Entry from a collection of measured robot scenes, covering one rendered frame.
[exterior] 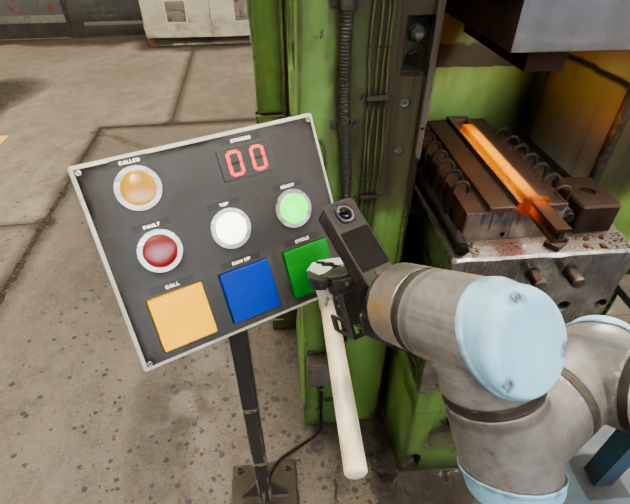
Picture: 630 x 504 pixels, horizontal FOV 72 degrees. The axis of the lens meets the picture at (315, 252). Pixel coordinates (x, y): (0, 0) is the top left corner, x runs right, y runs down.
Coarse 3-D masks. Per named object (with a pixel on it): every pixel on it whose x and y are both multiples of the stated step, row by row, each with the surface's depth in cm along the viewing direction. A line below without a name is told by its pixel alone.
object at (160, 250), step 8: (152, 240) 57; (160, 240) 57; (168, 240) 58; (144, 248) 57; (152, 248) 57; (160, 248) 57; (168, 248) 58; (176, 248) 58; (144, 256) 57; (152, 256) 57; (160, 256) 57; (168, 256) 58; (176, 256) 58; (152, 264) 57; (160, 264) 58; (168, 264) 58
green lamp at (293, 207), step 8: (288, 200) 65; (296, 200) 65; (304, 200) 66; (280, 208) 64; (288, 208) 65; (296, 208) 65; (304, 208) 66; (288, 216) 65; (296, 216) 65; (304, 216) 66
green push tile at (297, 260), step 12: (324, 240) 67; (288, 252) 65; (300, 252) 66; (312, 252) 67; (324, 252) 68; (288, 264) 65; (300, 264) 66; (288, 276) 66; (300, 276) 66; (300, 288) 66; (312, 288) 67
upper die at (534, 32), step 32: (448, 0) 86; (480, 0) 73; (512, 0) 64; (544, 0) 61; (576, 0) 61; (608, 0) 62; (480, 32) 74; (512, 32) 64; (544, 32) 64; (576, 32) 64; (608, 32) 65
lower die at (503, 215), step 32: (448, 128) 112; (480, 128) 111; (480, 160) 98; (512, 160) 98; (448, 192) 92; (480, 192) 88; (512, 192) 86; (544, 192) 87; (480, 224) 86; (512, 224) 86
